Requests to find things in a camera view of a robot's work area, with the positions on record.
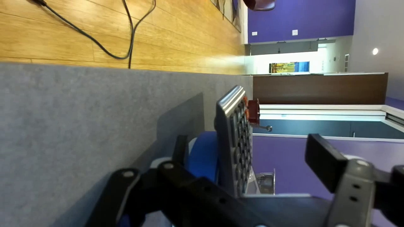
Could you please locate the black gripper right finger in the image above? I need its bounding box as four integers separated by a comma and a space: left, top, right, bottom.
305, 133, 404, 227

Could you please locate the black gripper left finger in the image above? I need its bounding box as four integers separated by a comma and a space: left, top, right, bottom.
85, 134, 271, 227

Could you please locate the grey calculator with gold top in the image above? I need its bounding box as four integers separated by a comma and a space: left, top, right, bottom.
215, 85, 253, 196

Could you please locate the blue tape roll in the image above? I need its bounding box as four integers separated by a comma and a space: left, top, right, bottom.
151, 131, 219, 181

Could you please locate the small dark red object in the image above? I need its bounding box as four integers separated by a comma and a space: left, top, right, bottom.
248, 99, 273, 131

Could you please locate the dark round chair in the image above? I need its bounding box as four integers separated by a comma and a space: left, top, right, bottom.
243, 0, 277, 11

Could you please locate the black floor cable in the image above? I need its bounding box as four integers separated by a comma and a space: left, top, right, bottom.
30, 0, 158, 70

